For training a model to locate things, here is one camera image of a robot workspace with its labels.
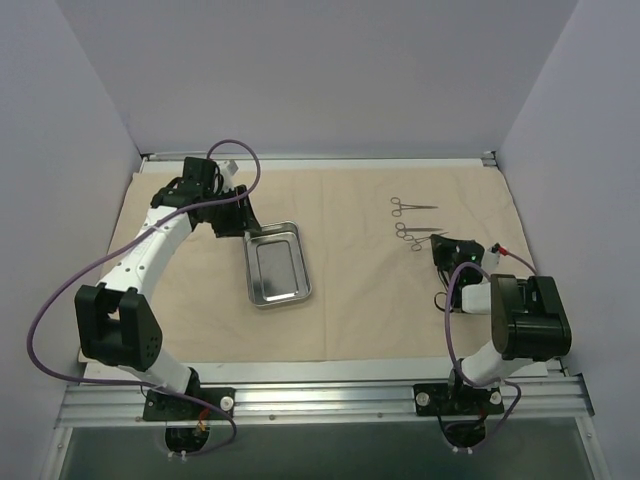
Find steel instrument tray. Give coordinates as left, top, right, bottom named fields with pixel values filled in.
left=243, top=221, right=312, bottom=308

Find beige cloth wrap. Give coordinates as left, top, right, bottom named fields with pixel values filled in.
left=112, top=166, right=531, bottom=363

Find steel surgical scissors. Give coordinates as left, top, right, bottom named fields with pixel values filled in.
left=402, top=234, right=432, bottom=252

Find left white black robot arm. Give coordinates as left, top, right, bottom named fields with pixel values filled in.
left=74, top=157, right=259, bottom=419

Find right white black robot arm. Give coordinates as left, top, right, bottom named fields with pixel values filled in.
left=431, top=235, right=572, bottom=413

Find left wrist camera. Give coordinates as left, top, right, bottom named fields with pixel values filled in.
left=217, top=160, right=239, bottom=186

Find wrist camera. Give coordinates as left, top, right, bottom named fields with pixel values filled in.
left=217, top=160, right=239, bottom=186
left=481, top=243, right=508, bottom=273

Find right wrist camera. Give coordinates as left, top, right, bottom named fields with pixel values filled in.
left=481, top=243, right=508, bottom=273

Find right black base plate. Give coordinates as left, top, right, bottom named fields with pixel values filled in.
left=413, top=382, right=505, bottom=417

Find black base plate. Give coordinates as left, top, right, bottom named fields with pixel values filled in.
left=413, top=382, right=505, bottom=417
left=142, top=386, right=236, bottom=422

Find aluminium front rail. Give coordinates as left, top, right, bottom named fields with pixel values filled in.
left=56, top=377, right=595, bottom=428

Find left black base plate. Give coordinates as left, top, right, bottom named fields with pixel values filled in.
left=142, top=386, right=236, bottom=422

